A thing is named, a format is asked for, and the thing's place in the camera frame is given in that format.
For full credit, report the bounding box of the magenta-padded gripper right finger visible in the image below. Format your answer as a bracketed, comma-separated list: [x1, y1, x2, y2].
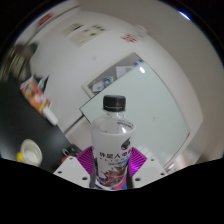
[126, 147, 169, 189]

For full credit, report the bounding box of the wall notice board with papers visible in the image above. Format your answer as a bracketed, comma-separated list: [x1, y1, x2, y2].
[81, 51, 144, 99]

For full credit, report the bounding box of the small white wall poster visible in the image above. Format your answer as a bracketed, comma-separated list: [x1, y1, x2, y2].
[62, 22, 84, 36]

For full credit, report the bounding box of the whiteboard on stand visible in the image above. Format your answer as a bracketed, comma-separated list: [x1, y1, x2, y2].
[78, 63, 191, 168]

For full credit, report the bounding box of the red and black tool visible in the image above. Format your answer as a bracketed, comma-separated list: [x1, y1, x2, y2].
[62, 146, 79, 161]

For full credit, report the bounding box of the white tube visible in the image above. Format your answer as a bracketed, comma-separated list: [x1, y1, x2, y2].
[42, 107, 59, 127]

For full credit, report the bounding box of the clear bottle with white label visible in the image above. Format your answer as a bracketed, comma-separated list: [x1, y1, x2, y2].
[90, 94, 136, 190]

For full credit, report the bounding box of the large white wall poster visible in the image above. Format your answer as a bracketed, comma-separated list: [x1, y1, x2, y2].
[69, 23, 108, 48]

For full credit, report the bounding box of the red wall lettering sign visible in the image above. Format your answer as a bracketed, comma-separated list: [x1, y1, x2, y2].
[120, 33, 138, 43]

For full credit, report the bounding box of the red wall poster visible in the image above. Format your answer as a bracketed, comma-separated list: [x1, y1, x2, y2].
[37, 12, 54, 28]

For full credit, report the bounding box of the orange colourful printed box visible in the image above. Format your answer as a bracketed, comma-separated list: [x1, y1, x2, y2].
[19, 75, 52, 114]

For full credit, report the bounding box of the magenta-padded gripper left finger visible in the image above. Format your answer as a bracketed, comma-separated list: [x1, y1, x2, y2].
[53, 145, 98, 188]

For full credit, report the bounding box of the white mug with yellow handle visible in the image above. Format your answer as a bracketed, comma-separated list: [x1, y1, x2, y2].
[17, 138, 44, 167]

